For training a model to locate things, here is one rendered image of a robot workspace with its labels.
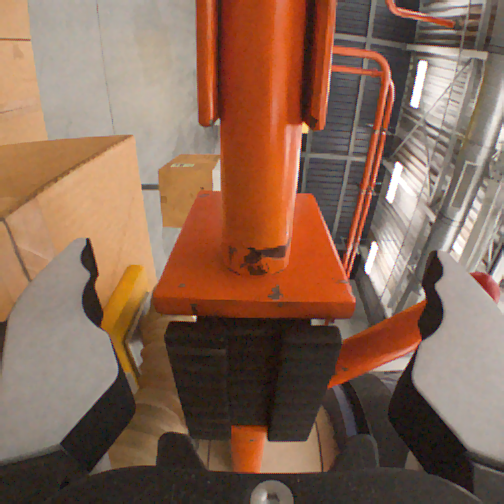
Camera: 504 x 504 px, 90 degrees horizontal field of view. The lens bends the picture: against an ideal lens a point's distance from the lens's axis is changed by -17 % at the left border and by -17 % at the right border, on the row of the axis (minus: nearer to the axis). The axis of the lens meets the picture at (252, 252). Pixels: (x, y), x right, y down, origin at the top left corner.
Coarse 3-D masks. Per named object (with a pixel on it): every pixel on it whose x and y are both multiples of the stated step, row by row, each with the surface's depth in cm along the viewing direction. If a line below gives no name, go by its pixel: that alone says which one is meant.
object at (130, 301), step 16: (128, 272) 29; (144, 272) 30; (128, 288) 27; (144, 288) 30; (112, 304) 25; (128, 304) 26; (144, 304) 29; (112, 320) 23; (128, 320) 26; (112, 336) 23; (128, 336) 25; (128, 352) 25; (128, 368) 25
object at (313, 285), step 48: (192, 240) 11; (192, 288) 9; (240, 288) 9; (288, 288) 9; (336, 288) 9; (192, 336) 8; (240, 336) 9; (288, 336) 8; (336, 336) 8; (192, 384) 9; (240, 384) 10; (288, 384) 9; (192, 432) 11; (288, 432) 11
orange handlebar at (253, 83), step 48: (240, 0) 5; (288, 0) 5; (336, 0) 5; (240, 48) 6; (288, 48) 6; (240, 96) 6; (288, 96) 6; (240, 144) 7; (288, 144) 7; (240, 192) 8; (288, 192) 8; (240, 240) 8; (288, 240) 9; (240, 432) 15
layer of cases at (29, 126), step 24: (0, 0) 54; (24, 0) 62; (0, 24) 56; (24, 24) 65; (0, 48) 59; (24, 48) 68; (0, 72) 61; (24, 72) 70; (0, 96) 63; (24, 96) 72; (0, 120) 65; (24, 120) 74; (0, 144) 66
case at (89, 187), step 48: (48, 144) 27; (96, 144) 26; (0, 192) 16; (48, 192) 17; (96, 192) 23; (0, 240) 13; (48, 240) 17; (96, 240) 23; (144, 240) 35; (0, 288) 13; (96, 288) 23
